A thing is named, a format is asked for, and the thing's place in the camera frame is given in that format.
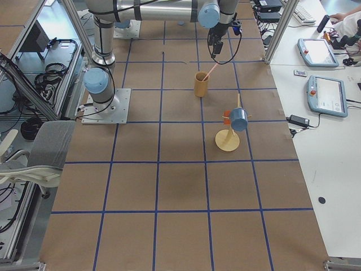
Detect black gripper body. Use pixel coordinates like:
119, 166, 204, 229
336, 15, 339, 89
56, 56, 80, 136
207, 19, 242, 54

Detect pink chopstick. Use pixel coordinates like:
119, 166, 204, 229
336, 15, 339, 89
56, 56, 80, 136
203, 63, 218, 81

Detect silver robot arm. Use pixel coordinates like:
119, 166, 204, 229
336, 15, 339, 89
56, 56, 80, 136
85, 1, 242, 66

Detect bamboo cylinder holder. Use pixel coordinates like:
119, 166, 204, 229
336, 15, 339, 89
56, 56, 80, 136
194, 71, 209, 97

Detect orange mug on stand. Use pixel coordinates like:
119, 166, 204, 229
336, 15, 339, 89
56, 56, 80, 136
222, 110, 231, 125

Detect blue mug on stand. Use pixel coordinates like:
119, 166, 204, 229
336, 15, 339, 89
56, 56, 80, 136
230, 108, 248, 132

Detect white keyboard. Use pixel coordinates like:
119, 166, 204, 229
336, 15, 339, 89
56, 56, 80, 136
293, 3, 316, 25

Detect upper teach pendant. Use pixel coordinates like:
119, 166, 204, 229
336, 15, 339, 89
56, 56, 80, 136
297, 38, 339, 68

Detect teach pendant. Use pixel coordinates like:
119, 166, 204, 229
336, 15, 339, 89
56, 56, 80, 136
297, 38, 339, 68
306, 75, 348, 117

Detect wooden mug tree stand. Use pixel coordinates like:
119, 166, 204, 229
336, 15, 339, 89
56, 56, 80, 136
215, 93, 251, 152

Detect black power adapter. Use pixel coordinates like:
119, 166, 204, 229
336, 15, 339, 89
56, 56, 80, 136
286, 115, 310, 128

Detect lower teach pendant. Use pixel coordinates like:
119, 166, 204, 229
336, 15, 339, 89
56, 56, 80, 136
306, 75, 348, 117

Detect grey office chair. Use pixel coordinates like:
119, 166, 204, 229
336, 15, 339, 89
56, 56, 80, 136
1, 120, 76, 199

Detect aluminium frame post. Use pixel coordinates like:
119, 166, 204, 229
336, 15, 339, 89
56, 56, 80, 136
264, 0, 298, 64

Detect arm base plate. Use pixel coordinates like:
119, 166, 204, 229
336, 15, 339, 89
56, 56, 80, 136
81, 88, 131, 125
113, 20, 141, 40

